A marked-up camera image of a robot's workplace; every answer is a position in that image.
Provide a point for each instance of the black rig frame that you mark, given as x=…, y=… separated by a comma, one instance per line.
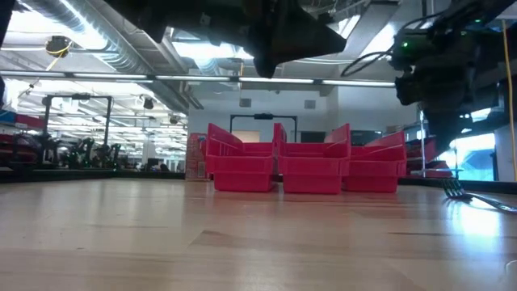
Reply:
x=108, y=121

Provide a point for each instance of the black equipment with green lights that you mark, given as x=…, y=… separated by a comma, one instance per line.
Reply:
x=93, y=155

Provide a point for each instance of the grey wall vent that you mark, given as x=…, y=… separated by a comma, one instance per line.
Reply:
x=245, y=102
x=309, y=104

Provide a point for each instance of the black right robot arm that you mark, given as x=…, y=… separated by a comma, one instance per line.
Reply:
x=493, y=24

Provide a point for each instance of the black screen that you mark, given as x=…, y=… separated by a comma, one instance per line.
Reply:
x=365, y=137

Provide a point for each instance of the black doorway frame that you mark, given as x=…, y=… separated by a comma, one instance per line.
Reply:
x=282, y=116

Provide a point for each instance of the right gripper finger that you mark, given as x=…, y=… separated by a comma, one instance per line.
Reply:
x=442, y=129

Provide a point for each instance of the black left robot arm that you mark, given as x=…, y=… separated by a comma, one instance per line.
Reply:
x=133, y=12

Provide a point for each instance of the red plastic bin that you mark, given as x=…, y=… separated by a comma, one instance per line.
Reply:
x=375, y=169
x=313, y=171
x=242, y=169

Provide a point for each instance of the silver ventilation duct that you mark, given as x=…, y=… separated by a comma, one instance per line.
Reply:
x=121, y=52

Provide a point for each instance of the long LED light bar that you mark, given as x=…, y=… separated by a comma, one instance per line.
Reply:
x=355, y=83

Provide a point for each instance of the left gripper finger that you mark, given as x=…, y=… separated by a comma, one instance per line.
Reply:
x=311, y=38
x=266, y=64

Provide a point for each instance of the metal rack with red bins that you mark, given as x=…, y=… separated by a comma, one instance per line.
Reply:
x=428, y=161

